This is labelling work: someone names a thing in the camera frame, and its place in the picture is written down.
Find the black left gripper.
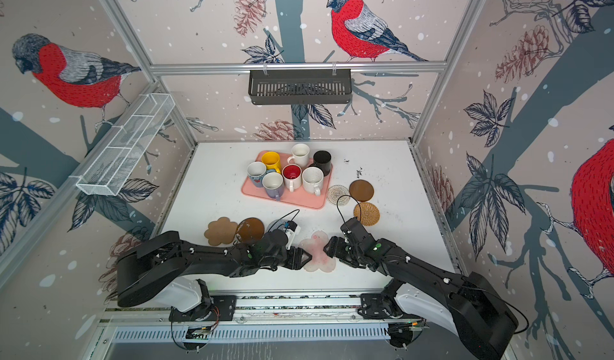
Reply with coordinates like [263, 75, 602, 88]
[261, 245, 316, 270]

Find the glossy brown round coaster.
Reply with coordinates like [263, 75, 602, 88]
[236, 218, 265, 244]

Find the pink flower shaped coaster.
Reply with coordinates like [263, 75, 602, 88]
[298, 230, 337, 273]

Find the cork flower shaped coaster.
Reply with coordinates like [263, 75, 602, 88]
[204, 217, 238, 246]

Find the blue grey woven coaster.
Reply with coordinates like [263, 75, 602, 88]
[266, 219, 287, 233]

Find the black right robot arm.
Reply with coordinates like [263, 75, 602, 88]
[323, 218, 519, 359]

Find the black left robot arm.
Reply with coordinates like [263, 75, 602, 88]
[116, 230, 313, 308]

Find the rattan round woven coaster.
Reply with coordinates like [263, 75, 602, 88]
[353, 202, 381, 227]

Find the dark wooden round coaster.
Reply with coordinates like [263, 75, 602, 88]
[349, 179, 375, 202]

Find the multicolour zigzag woven coaster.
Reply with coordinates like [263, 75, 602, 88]
[327, 185, 351, 206]

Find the lavender mug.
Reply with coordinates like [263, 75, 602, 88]
[262, 171, 285, 201]

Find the pink tray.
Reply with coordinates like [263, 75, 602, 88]
[241, 172, 332, 210]

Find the red inside white mug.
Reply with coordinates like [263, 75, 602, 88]
[281, 164, 302, 193]

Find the white mug front right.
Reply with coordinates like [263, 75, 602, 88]
[302, 166, 325, 196]

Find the blue patterned mug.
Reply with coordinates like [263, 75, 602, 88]
[247, 162, 268, 188]

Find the yellow mug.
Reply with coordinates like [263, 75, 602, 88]
[261, 151, 281, 174]

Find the black mug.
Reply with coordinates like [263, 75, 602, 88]
[313, 150, 332, 177]

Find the cream mug at back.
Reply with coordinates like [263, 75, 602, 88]
[287, 143, 310, 169]

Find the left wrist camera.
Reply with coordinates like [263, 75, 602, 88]
[283, 221, 301, 250]

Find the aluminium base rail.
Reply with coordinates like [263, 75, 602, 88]
[110, 287, 460, 350]

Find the black hanging wire basket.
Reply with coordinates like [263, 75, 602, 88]
[248, 69, 353, 105]

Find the white wire mesh shelf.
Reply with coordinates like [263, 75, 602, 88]
[76, 93, 175, 196]

